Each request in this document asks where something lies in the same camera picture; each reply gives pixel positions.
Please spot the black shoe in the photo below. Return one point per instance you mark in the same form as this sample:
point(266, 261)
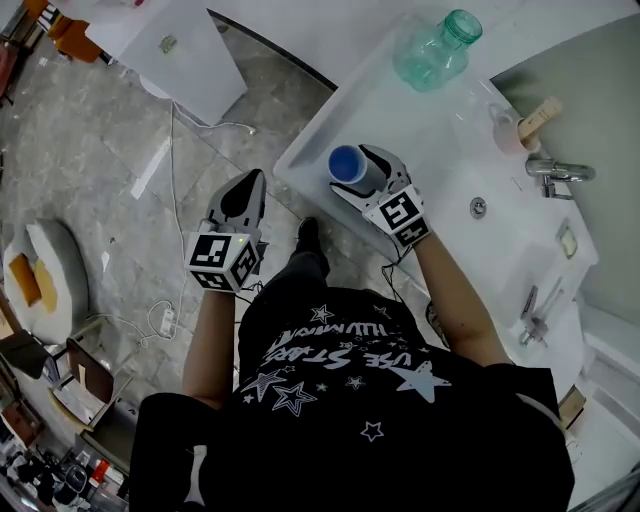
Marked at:
point(308, 232)

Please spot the white sink vanity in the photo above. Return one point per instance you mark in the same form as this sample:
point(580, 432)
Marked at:
point(450, 165)

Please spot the person's right forearm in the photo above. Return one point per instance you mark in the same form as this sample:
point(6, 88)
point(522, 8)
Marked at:
point(460, 305)

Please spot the beige tube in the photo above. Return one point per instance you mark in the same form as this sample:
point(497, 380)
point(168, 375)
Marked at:
point(540, 117)

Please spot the orange sofa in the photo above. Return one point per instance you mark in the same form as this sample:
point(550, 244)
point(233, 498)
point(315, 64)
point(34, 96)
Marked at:
point(75, 40)

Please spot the yellow cushion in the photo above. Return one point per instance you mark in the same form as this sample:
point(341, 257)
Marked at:
point(47, 287)

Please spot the pink cup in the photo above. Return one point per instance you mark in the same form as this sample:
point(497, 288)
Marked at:
point(505, 132)

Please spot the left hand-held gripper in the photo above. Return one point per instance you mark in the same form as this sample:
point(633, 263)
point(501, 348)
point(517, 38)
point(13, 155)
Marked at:
point(215, 255)

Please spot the green glass jar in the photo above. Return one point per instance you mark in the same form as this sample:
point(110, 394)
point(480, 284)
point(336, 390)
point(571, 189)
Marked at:
point(430, 55)

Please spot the metal sink drain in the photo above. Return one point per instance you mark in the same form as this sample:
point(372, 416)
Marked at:
point(478, 207)

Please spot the soap dish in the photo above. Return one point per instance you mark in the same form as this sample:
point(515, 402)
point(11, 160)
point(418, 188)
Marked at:
point(568, 239)

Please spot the person's leg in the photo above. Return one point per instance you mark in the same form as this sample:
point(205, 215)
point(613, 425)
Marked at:
point(300, 272)

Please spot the blue plastic cup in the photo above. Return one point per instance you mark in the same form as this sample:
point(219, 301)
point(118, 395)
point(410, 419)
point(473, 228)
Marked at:
point(347, 164)

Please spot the white power strip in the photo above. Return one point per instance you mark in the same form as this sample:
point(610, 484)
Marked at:
point(167, 322)

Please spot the white paper strip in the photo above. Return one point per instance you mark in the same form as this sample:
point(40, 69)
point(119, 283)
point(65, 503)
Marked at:
point(150, 167)

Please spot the black and white striped cushion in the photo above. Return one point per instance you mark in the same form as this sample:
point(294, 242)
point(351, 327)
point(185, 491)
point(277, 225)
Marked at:
point(49, 15)

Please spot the cardboard box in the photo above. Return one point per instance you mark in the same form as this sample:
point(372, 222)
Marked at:
point(572, 407)

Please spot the orange cushion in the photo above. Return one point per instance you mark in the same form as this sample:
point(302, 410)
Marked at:
point(24, 280)

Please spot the person's left forearm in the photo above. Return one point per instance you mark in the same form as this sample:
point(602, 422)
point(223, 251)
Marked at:
point(210, 340)

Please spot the chrome faucet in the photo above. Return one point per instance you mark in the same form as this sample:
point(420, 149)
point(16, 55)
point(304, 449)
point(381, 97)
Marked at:
point(555, 172)

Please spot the person's black star-print t-shirt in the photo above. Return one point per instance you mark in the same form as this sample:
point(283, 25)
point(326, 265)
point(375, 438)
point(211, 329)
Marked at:
point(350, 425)

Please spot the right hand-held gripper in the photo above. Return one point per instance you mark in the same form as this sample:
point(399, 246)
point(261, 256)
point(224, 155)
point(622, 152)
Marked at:
point(400, 215)

